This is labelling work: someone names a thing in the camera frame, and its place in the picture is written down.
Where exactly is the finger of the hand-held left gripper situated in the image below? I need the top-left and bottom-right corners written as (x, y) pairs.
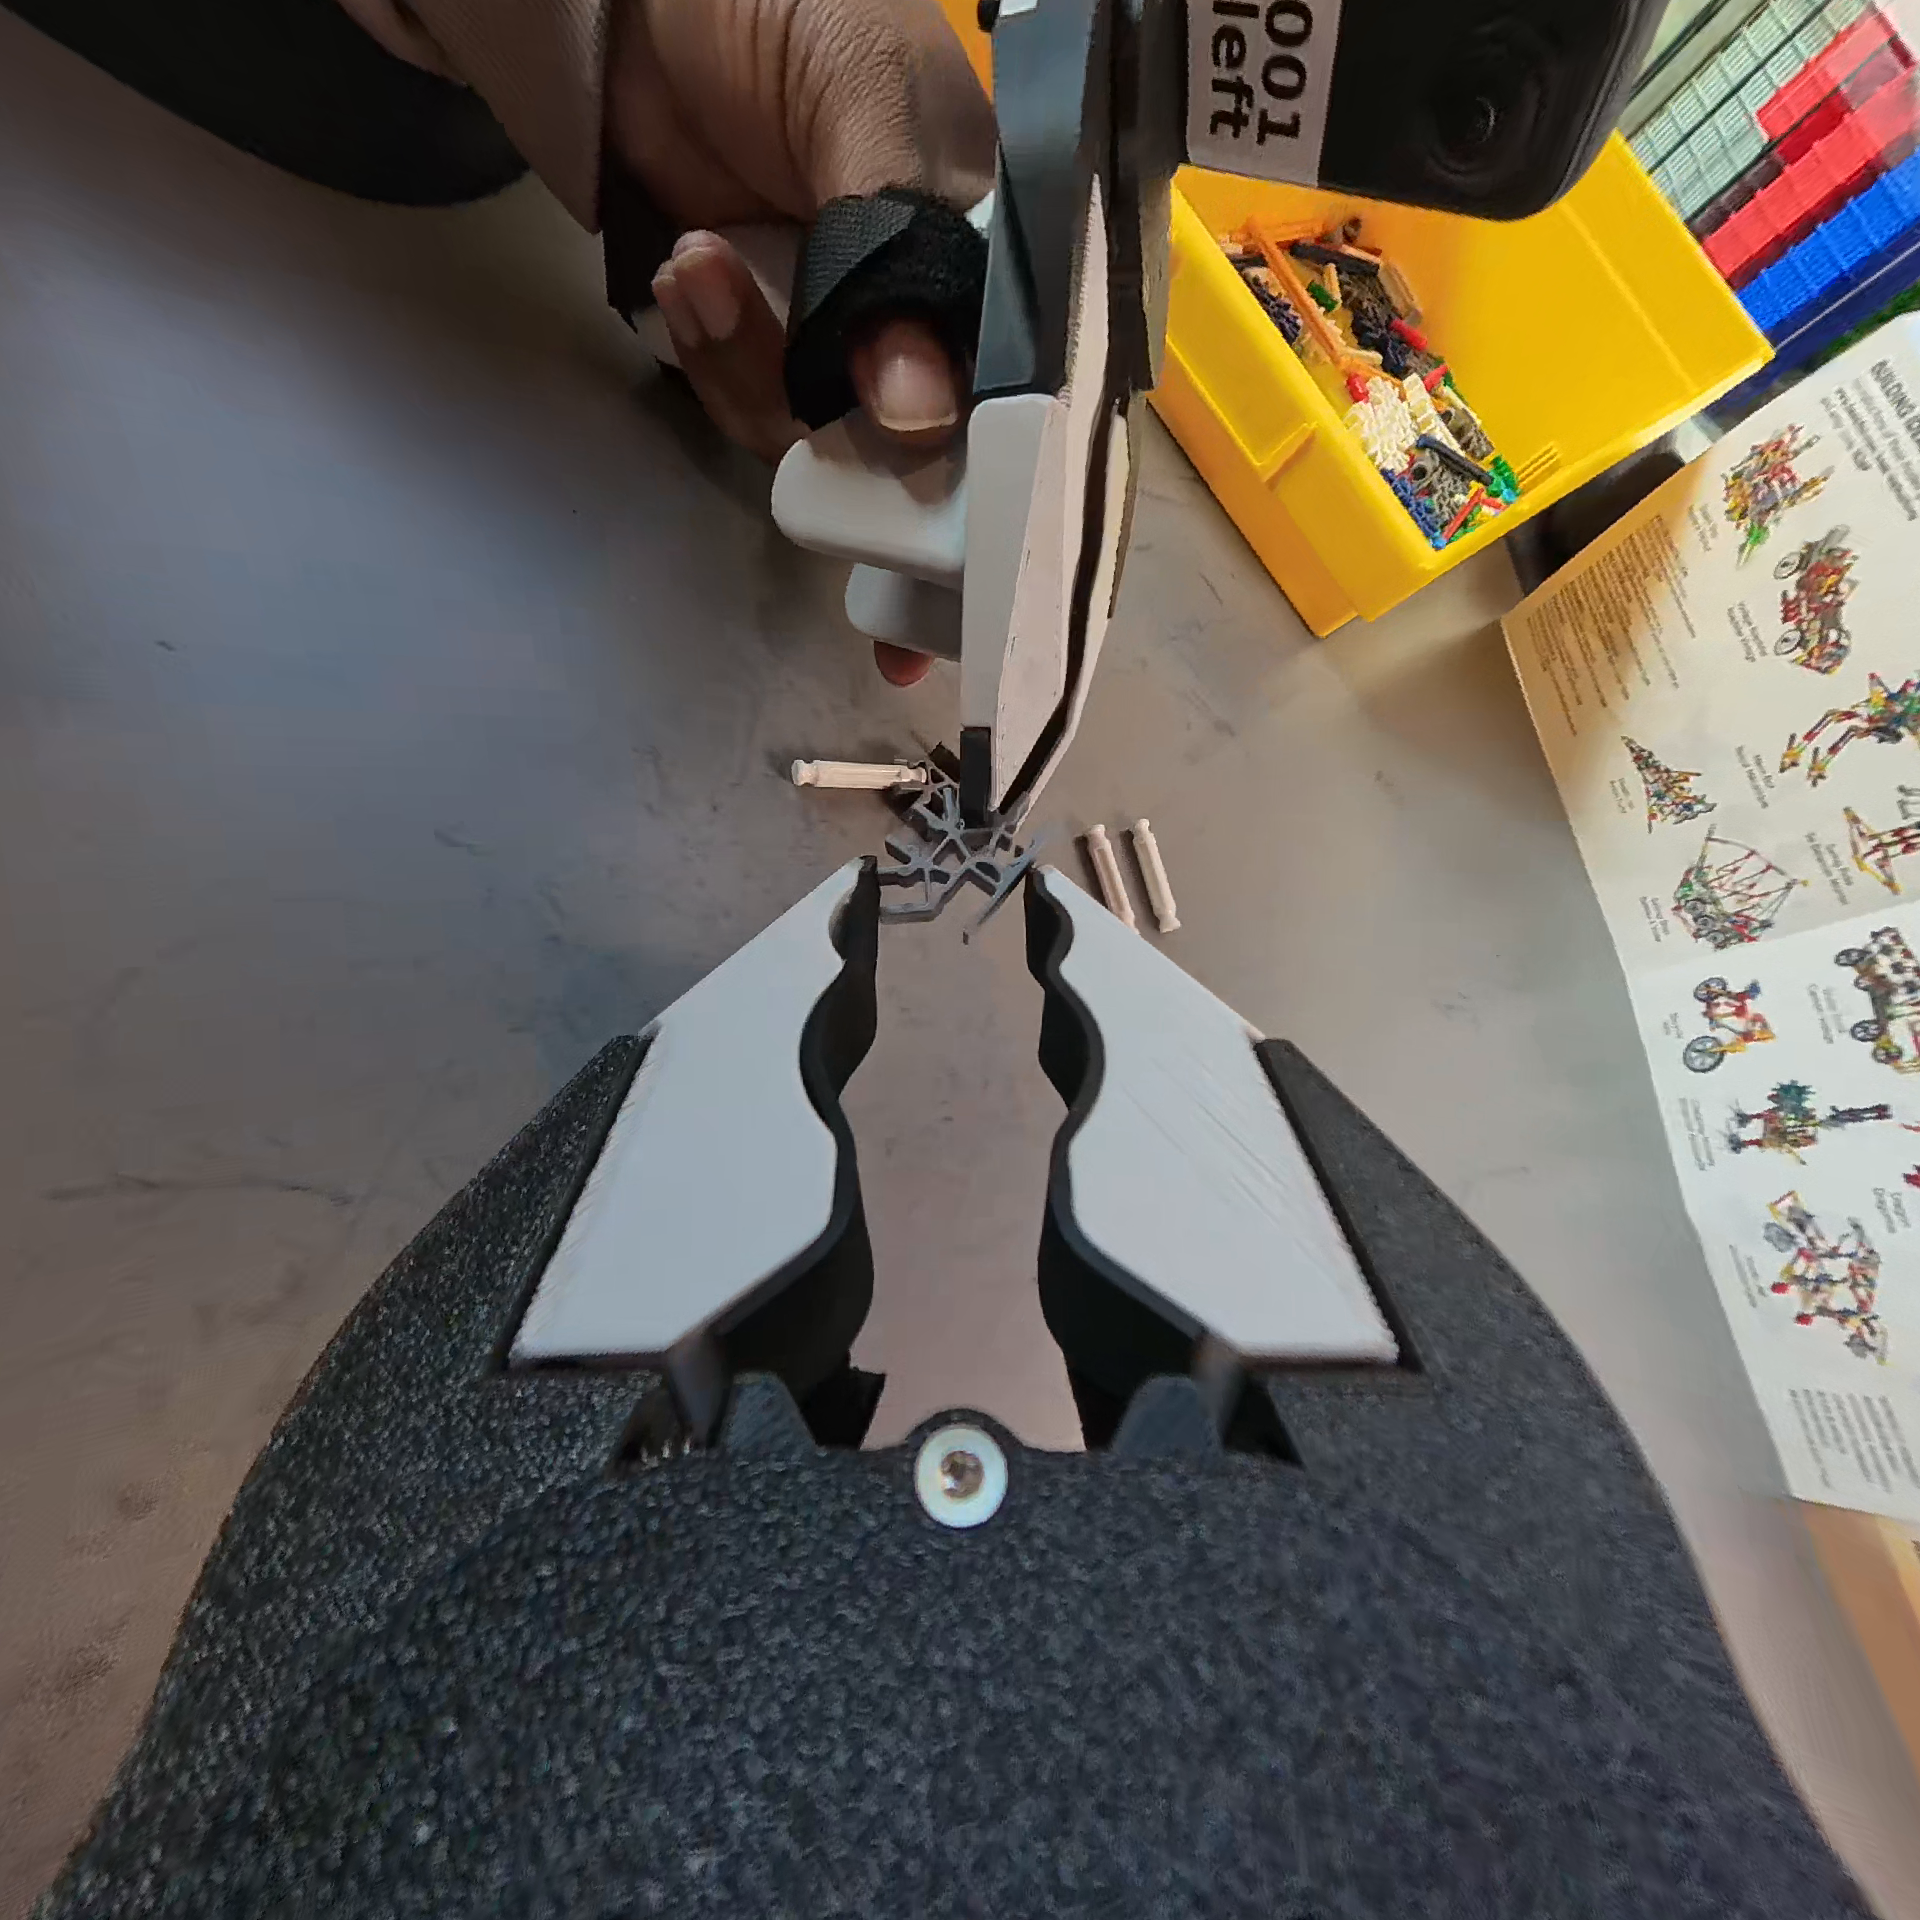
top-left (959, 180), bottom-right (1123, 821)
top-left (1021, 191), bottom-right (1173, 821)

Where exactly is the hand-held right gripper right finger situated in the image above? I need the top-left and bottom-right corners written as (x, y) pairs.
top-left (1024, 867), bottom-right (1400, 1452)

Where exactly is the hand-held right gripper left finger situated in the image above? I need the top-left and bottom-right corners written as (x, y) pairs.
top-left (508, 860), bottom-right (880, 1452)

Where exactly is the pile of colourful building pieces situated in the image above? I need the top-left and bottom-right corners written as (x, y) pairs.
top-left (1219, 218), bottom-right (1521, 550)

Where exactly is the yellow plastic bin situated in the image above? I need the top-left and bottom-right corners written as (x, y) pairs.
top-left (937, 0), bottom-right (1777, 643)

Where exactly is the grey desk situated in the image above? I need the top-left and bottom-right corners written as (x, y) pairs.
top-left (0, 15), bottom-right (1920, 1920)

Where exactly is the person's left hand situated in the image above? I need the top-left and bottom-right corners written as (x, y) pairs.
top-left (336, 0), bottom-right (999, 686)

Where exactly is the folded building instruction booklet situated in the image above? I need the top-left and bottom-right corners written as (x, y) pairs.
top-left (1501, 308), bottom-right (1920, 1525)

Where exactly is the stack of clear storage boxes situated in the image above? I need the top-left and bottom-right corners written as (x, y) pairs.
top-left (1628, 0), bottom-right (1897, 170)

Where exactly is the stack of red storage boxes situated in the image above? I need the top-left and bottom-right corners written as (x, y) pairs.
top-left (1693, 20), bottom-right (1920, 288)

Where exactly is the stack of blue storage boxes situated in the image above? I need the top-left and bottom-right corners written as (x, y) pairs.
top-left (1741, 171), bottom-right (1920, 341)

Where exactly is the building set cardboard box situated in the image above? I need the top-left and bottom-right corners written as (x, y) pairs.
top-left (1801, 1500), bottom-right (1920, 1699)

